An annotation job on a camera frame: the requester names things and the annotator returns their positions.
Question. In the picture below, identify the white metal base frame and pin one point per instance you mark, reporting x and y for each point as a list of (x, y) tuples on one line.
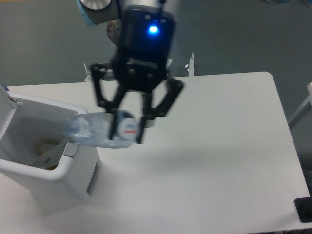
[(191, 64)]

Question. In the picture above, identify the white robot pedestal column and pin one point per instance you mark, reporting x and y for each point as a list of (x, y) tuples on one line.
[(113, 30)]

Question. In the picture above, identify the white open trash can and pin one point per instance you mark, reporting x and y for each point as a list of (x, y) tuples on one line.
[(34, 152)]

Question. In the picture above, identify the yellow trash in bin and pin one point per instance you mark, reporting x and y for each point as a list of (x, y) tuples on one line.
[(52, 167)]

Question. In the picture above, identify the black clamp at table edge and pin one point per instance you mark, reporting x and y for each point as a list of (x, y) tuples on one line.
[(304, 209)]

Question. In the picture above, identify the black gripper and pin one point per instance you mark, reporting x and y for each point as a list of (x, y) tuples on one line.
[(140, 64)]

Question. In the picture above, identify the white plastic wrapper pouch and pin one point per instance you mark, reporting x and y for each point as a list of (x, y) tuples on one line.
[(50, 157)]

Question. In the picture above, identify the crushed clear plastic bottle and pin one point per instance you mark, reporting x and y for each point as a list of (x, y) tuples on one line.
[(93, 129)]

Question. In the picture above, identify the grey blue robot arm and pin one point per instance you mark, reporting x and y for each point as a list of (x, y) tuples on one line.
[(96, 12)]

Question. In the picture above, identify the white frame at right edge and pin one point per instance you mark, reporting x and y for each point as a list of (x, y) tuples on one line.
[(303, 108)]

